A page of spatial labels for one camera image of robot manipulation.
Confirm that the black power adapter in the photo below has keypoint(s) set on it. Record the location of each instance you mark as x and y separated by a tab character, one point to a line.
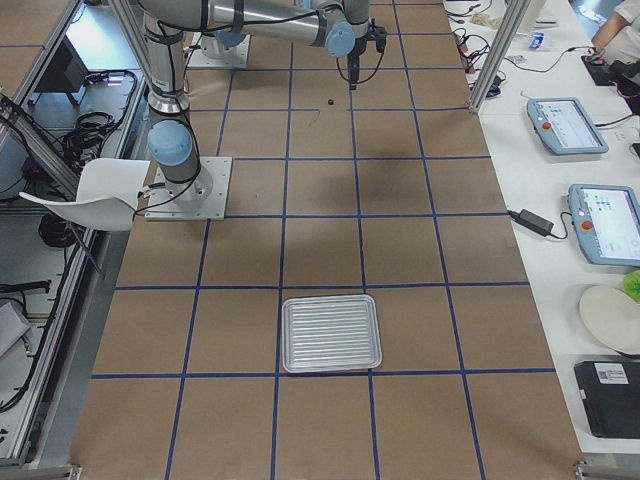
532	222

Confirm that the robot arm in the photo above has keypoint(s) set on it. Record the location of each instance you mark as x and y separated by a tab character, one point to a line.
342	28

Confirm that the person at bench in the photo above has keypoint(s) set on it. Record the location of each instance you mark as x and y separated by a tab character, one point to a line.
618	37

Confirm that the teach pendant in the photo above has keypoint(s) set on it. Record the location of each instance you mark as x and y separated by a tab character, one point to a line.
564	127
606	221

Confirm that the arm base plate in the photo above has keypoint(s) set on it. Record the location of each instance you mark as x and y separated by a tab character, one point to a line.
209	52
205	198

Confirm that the aluminium extrusion post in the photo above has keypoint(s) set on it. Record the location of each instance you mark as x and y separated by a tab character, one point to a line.
512	18

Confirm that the far teach pendant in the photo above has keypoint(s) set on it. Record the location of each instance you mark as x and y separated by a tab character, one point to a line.
564	127

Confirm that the near teach pendant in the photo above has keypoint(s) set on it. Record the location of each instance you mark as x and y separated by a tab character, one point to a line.
606	221

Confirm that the beige round plate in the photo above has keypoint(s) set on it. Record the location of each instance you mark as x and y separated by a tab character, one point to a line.
612	318

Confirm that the white plastic chair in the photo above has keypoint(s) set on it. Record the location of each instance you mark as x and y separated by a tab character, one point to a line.
106	196

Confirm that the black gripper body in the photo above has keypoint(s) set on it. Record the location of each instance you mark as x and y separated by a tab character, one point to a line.
354	62

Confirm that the silver metal tray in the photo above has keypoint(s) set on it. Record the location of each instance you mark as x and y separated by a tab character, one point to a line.
330	333

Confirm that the black tablet with label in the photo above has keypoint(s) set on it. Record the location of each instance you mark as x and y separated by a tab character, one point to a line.
610	397

